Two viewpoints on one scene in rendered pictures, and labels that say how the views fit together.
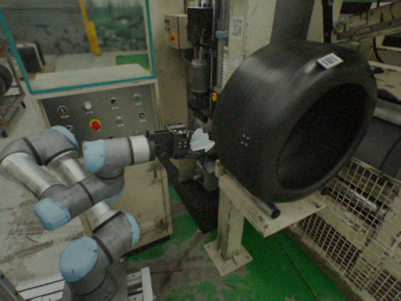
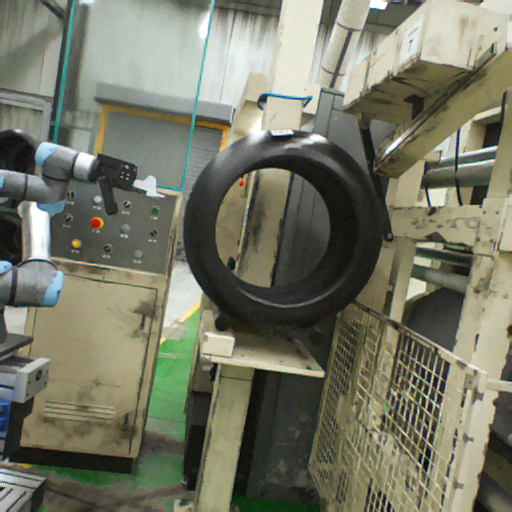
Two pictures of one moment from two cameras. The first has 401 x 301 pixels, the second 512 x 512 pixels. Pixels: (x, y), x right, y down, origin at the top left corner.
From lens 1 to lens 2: 1.09 m
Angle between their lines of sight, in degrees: 34
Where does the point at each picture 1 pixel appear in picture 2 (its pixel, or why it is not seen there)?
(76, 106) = (85, 196)
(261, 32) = not seen: hidden behind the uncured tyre
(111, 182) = (49, 183)
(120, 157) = (64, 157)
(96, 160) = (44, 151)
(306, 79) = (253, 141)
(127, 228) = (49, 275)
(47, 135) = not seen: hidden behind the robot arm
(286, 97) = (230, 153)
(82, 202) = (17, 181)
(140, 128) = (146, 249)
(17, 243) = not seen: outside the picture
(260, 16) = (279, 125)
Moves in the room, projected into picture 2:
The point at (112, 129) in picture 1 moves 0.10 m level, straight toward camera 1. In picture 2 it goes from (113, 237) to (106, 238)
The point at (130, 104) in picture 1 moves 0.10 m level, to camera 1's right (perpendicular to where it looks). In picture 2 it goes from (144, 214) to (164, 218)
